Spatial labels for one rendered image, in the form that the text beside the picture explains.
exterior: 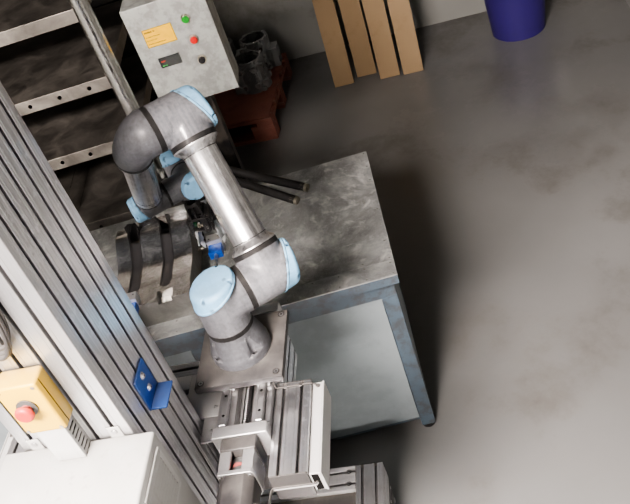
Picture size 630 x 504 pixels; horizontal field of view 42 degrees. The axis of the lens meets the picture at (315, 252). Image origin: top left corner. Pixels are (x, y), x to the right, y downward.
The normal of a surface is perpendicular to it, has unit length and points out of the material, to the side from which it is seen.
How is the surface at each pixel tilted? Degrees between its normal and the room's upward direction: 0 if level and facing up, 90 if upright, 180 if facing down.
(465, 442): 0
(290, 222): 0
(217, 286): 8
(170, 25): 90
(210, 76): 90
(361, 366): 90
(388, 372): 90
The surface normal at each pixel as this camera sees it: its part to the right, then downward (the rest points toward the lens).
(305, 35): -0.04, 0.65
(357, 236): -0.28, -0.74
